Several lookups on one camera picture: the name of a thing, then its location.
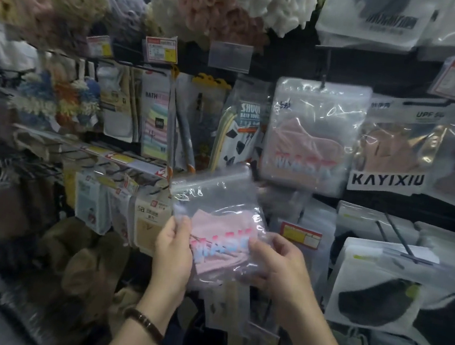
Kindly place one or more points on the clear packet pink mask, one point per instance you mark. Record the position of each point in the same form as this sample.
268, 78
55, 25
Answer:
221, 219
309, 147

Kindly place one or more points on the beige cap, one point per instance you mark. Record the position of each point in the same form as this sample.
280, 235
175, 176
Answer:
62, 241

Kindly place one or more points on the row of clear long packets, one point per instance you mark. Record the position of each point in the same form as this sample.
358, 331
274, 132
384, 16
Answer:
205, 114

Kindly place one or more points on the person's left hand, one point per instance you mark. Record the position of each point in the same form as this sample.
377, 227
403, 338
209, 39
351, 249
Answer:
172, 267

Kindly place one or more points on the row of pale hanging garments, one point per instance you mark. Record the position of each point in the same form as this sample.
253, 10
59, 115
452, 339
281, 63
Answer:
3, 47

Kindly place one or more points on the white bath sponge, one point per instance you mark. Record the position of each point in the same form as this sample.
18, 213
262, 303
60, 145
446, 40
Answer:
161, 5

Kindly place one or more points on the multicoloured bath sponge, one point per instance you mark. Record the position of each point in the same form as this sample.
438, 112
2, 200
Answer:
33, 101

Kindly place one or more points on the black white towel packet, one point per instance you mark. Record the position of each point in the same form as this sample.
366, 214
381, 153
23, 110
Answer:
241, 130

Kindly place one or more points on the pastel striped towel packet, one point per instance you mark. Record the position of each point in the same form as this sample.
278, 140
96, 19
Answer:
156, 128

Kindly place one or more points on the person's right hand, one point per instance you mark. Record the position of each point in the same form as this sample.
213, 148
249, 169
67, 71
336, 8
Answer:
292, 281

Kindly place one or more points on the red yellow price tag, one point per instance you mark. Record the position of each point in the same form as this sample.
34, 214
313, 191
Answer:
300, 235

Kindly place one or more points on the row of translucent mask packets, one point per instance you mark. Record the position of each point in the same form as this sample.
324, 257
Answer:
321, 215

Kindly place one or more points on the mauve bath sponge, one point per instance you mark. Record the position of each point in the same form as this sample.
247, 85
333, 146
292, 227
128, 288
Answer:
42, 27

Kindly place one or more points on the row of cream mask packets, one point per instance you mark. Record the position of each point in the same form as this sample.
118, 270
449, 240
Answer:
227, 307

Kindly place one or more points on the grey packet pink mask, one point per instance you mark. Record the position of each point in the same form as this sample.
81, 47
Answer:
383, 181

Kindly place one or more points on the clear tag holder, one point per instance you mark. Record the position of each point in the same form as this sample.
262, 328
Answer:
407, 257
230, 57

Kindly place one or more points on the cream cap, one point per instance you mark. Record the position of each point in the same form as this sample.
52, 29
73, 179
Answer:
95, 270

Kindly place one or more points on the white packet grey mask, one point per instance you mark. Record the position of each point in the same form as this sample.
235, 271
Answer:
375, 14

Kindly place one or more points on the white fluffy item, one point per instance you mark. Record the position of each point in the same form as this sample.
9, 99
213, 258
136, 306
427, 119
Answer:
273, 2

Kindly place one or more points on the white bath mitt packet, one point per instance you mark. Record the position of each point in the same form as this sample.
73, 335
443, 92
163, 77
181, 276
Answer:
116, 119

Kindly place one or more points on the grey bath sponge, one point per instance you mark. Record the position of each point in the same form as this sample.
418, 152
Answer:
125, 9

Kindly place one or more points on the row of small white packets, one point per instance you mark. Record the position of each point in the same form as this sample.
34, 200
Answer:
146, 230

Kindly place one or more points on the black mask packet green sticker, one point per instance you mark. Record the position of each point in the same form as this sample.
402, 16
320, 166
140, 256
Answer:
365, 299

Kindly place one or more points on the row of brown hanging items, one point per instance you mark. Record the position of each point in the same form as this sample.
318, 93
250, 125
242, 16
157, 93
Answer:
12, 206

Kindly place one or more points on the pink bath sponge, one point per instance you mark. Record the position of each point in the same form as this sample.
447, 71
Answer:
206, 6

